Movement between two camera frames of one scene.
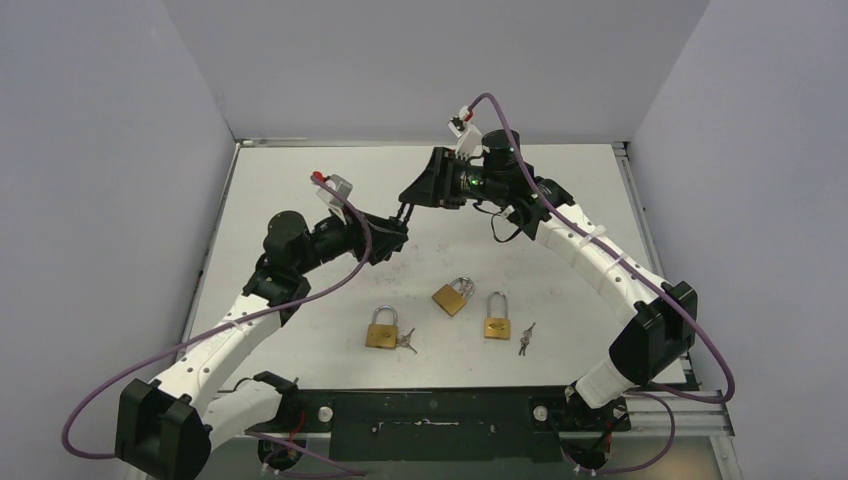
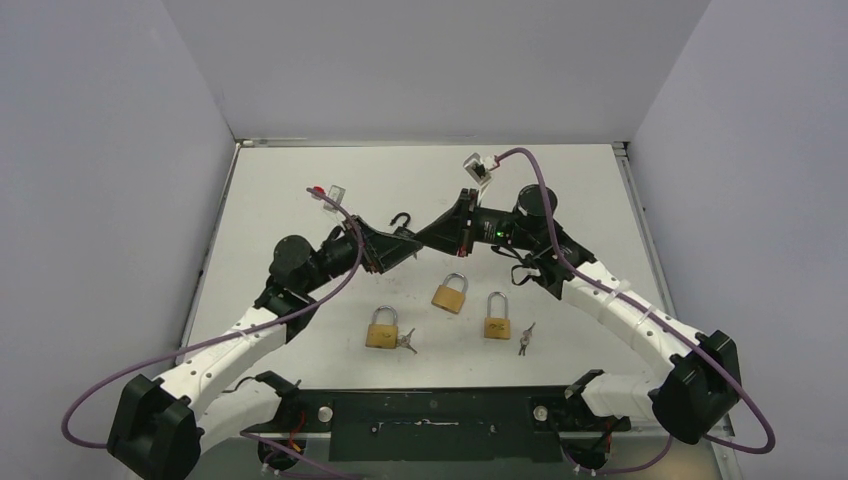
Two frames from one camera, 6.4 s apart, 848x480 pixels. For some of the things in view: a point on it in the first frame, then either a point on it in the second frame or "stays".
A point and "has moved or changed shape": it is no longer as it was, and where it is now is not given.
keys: (403, 341) stays
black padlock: (400, 224) has moved or changed shape
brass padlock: (497, 328) stays
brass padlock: (383, 331) stays
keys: (525, 340) stays
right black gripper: (439, 181) to (467, 221)
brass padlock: (453, 296) has moved or changed shape
